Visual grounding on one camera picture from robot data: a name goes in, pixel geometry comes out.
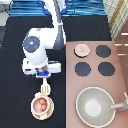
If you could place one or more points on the white gripper body blue mount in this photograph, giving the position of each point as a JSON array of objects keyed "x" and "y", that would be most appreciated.
[{"x": 43, "y": 72}]

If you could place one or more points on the pink round pot lid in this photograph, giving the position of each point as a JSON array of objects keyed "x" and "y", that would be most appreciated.
[{"x": 82, "y": 50}]

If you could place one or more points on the pink pot with red food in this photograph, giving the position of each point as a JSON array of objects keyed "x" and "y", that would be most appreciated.
[{"x": 41, "y": 104}]

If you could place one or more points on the cream slotted spatula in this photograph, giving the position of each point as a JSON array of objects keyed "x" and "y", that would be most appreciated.
[{"x": 45, "y": 87}]

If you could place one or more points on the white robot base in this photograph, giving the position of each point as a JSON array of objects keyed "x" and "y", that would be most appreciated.
[{"x": 63, "y": 6}]

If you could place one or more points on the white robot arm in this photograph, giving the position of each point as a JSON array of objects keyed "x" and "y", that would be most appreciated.
[{"x": 38, "y": 40}]

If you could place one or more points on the cream round plate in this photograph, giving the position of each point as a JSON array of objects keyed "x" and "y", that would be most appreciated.
[{"x": 42, "y": 111}]

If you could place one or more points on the pink toy stove counter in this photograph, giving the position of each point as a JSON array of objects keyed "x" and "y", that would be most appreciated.
[{"x": 113, "y": 84}]

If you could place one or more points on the black table mat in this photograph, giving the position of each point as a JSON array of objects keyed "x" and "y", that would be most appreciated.
[{"x": 16, "y": 89}]

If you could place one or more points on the black burner top right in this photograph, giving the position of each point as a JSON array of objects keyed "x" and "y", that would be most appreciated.
[{"x": 103, "y": 51}]

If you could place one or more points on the black burner bottom right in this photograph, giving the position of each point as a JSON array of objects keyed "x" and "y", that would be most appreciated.
[{"x": 106, "y": 68}]

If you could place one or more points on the blue striped cloth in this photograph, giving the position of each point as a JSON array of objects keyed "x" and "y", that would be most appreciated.
[{"x": 75, "y": 8}]

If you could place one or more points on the grey sink faucet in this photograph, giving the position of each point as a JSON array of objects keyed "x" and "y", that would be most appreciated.
[{"x": 121, "y": 106}]

